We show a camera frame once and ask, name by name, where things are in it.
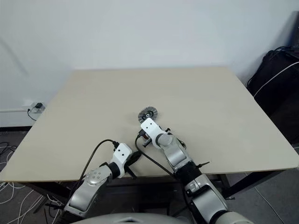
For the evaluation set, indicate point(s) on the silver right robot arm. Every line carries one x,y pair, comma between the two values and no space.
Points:
177,154

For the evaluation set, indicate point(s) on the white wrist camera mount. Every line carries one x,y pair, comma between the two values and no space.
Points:
121,154
150,128

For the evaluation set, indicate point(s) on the black bag with white piping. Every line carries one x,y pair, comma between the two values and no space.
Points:
275,88

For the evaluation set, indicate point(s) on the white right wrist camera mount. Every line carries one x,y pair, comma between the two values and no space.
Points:
150,128

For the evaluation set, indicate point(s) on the black table frame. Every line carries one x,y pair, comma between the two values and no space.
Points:
224,186

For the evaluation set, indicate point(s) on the black power adapter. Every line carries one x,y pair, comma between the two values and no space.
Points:
38,106

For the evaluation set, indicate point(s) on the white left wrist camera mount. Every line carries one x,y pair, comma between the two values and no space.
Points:
121,154

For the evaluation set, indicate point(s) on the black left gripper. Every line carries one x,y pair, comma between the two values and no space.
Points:
128,169

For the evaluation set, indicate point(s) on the grey rounded robot torso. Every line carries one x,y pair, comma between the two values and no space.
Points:
130,217

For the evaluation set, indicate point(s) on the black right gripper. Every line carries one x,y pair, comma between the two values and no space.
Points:
144,138

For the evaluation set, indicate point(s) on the round spoked motor rotor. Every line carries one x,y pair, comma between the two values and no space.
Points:
147,113

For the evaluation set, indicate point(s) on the white wall socket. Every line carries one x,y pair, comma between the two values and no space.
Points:
40,111

